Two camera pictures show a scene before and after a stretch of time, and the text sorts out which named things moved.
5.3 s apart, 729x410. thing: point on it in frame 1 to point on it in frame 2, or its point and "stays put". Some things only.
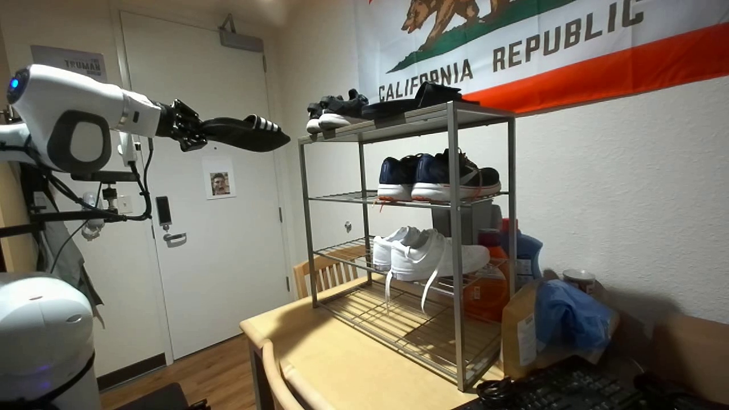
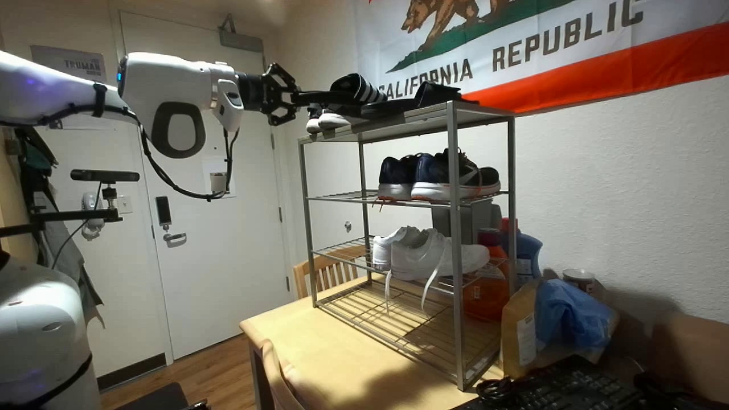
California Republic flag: [539, 53] stays put
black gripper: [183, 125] to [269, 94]
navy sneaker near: [431, 178] stays put
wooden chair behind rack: [335, 270] stays put
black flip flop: [250, 133] to [346, 94]
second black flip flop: [430, 94] stays put
